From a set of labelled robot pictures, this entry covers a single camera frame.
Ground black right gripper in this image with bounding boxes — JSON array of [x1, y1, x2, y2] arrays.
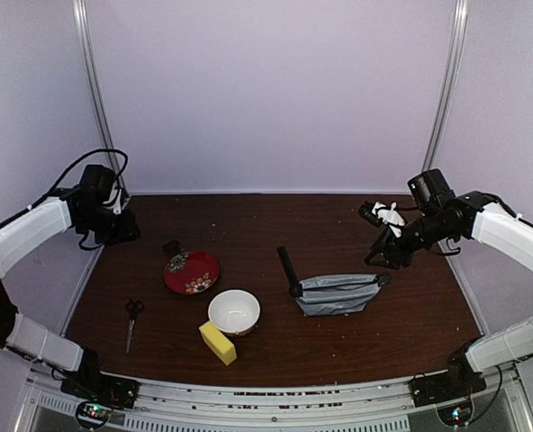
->
[[365, 209, 456, 270]]

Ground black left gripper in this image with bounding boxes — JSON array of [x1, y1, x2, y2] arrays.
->
[[79, 204, 140, 246]]

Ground grey zip pouch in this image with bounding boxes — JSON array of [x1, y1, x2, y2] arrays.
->
[[289, 274, 392, 317]]

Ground black handled scissors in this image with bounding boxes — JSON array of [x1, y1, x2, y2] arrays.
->
[[125, 299, 145, 354]]

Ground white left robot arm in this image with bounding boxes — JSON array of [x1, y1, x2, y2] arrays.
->
[[0, 164, 140, 400]]

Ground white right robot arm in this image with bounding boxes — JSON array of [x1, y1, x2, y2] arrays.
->
[[358, 190, 533, 398]]

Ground black comb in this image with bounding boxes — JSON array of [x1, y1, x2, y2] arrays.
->
[[276, 246, 299, 287]]

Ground red floral plate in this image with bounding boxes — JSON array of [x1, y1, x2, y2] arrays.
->
[[163, 251, 220, 295]]

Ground white ceramic bowl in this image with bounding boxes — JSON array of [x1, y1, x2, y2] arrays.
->
[[207, 289, 262, 337]]

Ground yellow sponge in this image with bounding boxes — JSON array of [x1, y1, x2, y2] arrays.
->
[[199, 320, 237, 365]]

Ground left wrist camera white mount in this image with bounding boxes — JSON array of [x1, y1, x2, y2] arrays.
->
[[103, 183, 129, 214]]

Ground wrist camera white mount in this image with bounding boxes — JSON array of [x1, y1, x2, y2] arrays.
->
[[103, 183, 129, 214], [358, 201, 406, 238]]

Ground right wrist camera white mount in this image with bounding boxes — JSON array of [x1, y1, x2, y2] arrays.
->
[[358, 201, 406, 238]]

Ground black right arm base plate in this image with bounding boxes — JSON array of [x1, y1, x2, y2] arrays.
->
[[409, 372, 487, 408]]

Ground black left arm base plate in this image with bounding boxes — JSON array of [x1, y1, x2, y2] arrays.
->
[[60, 372, 140, 410]]

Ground right aluminium corner post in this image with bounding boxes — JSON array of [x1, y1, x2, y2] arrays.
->
[[420, 0, 469, 173]]

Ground aluminium corner post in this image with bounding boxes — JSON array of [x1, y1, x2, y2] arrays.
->
[[72, 0, 129, 204], [420, 0, 469, 173]]

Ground left aluminium corner post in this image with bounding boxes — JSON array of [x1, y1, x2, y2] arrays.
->
[[72, 0, 129, 204]]

